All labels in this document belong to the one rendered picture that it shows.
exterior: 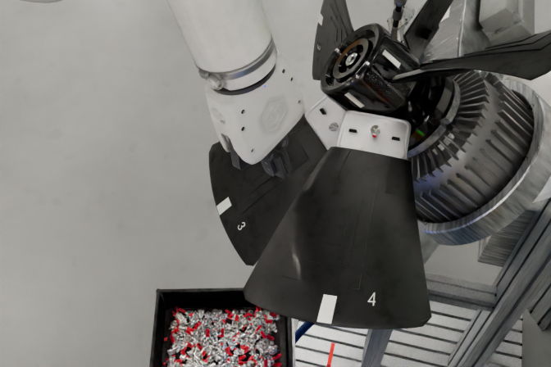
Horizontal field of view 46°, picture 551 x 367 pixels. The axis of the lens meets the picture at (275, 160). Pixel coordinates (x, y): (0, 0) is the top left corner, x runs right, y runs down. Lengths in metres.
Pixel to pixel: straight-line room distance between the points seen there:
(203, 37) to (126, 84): 1.99
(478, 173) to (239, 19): 0.44
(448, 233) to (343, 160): 0.21
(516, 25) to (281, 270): 0.58
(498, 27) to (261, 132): 0.55
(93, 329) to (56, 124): 0.84
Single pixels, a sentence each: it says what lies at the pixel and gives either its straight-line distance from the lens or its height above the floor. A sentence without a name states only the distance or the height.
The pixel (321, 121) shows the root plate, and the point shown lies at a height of 1.11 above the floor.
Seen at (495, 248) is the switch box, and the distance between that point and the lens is 1.40.
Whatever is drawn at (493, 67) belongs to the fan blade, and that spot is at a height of 1.40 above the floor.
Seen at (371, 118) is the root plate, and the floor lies 1.19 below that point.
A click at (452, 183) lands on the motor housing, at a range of 0.91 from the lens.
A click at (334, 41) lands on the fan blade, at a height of 1.08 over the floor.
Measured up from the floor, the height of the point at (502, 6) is 1.16.
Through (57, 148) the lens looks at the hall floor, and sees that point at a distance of 2.46.
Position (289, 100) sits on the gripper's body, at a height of 1.31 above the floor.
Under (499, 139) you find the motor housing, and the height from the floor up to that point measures 1.17.
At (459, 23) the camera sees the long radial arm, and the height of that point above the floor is 1.14.
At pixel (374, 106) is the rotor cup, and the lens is 0.87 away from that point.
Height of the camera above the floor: 1.85
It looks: 53 degrees down
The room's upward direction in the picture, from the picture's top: straight up
